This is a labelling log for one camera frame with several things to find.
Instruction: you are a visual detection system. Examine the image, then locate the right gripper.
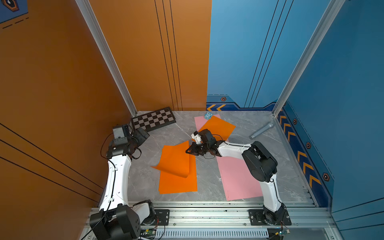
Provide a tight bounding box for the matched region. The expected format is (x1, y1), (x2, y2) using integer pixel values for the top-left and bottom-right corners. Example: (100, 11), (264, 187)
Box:
(184, 141), (210, 156)

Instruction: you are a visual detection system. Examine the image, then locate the orange paper front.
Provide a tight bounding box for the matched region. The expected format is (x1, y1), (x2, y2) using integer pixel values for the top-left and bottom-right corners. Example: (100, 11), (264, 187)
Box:
(159, 154), (198, 194)

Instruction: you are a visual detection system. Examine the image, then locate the pink paper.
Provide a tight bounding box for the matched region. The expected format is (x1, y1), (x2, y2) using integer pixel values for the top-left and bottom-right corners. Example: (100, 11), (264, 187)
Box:
(195, 116), (208, 131)
(217, 157), (263, 201)

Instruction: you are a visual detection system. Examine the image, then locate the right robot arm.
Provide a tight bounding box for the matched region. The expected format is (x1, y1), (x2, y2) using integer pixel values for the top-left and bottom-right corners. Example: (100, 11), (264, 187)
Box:
(186, 129), (291, 226)

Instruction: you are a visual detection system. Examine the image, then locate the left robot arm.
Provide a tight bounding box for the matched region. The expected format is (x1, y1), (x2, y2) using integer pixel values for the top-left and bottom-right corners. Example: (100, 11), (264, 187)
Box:
(90, 125), (159, 240)

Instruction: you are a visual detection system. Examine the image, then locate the black white chessboard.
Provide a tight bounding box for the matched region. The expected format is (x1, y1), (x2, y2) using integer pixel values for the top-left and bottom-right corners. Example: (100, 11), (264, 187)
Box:
(131, 107), (176, 132)

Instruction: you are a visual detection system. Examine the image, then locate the small blue toy box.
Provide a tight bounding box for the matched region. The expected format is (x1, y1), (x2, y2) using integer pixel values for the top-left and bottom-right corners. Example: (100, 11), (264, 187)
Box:
(204, 113), (213, 120)

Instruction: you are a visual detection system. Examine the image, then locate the grey metal cylinder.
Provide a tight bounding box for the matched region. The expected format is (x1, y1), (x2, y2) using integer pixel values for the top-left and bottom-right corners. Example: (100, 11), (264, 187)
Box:
(250, 122), (274, 140)

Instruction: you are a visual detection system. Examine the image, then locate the green circuit board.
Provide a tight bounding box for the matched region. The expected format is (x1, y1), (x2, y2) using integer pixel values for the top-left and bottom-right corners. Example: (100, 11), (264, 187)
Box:
(139, 229), (157, 240)

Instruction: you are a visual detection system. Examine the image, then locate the right small circuit board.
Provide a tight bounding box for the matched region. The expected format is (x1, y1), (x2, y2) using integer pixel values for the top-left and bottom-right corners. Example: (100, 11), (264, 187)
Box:
(267, 229), (291, 240)

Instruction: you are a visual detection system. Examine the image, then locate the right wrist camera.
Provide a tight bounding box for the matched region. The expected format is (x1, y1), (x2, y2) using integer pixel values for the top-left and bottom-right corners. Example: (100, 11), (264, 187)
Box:
(191, 131), (203, 145)

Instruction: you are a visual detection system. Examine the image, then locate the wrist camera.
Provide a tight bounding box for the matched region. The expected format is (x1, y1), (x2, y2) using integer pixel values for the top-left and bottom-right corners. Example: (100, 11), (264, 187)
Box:
(191, 131), (203, 145)
(113, 124), (131, 139)

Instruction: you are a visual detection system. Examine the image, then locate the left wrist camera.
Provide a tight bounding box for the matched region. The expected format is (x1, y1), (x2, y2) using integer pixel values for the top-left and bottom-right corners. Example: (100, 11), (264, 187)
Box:
(113, 124), (131, 139)

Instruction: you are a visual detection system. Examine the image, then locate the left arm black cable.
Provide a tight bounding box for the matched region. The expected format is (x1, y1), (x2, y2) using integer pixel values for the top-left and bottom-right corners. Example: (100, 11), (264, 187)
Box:
(100, 133), (116, 160)

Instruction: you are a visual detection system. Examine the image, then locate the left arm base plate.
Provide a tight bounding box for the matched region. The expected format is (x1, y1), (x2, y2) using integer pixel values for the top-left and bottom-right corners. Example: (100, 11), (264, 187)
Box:
(141, 209), (170, 227)

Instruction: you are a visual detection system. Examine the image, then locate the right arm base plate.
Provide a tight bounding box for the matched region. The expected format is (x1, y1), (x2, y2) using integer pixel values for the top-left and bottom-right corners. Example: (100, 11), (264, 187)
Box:
(248, 208), (292, 227)

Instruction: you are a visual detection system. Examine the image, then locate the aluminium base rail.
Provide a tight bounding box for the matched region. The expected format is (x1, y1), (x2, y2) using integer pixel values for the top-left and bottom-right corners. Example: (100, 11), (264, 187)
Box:
(153, 201), (336, 230)

